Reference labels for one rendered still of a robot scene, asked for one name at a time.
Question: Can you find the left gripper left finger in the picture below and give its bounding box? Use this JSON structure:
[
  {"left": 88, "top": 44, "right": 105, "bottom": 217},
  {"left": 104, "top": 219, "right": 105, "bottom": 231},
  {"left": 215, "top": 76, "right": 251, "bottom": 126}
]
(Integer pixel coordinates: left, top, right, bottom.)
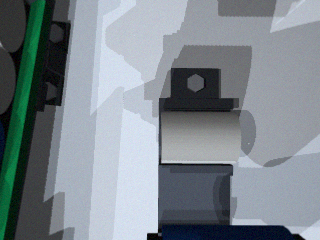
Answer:
[{"left": 147, "top": 233, "right": 162, "bottom": 240}]

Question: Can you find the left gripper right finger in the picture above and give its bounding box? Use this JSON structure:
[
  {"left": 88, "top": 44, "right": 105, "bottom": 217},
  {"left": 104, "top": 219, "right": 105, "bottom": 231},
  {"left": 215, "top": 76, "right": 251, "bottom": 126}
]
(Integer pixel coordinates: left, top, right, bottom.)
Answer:
[{"left": 292, "top": 234, "right": 306, "bottom": 240}]

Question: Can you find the white cylinder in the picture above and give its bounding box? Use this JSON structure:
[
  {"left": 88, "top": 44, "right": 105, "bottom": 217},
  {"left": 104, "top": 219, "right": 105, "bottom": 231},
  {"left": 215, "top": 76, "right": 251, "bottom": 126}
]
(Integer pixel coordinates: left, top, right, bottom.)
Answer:
[{"left": 161, "top": 111, "right": 241, "bottom": 164}]

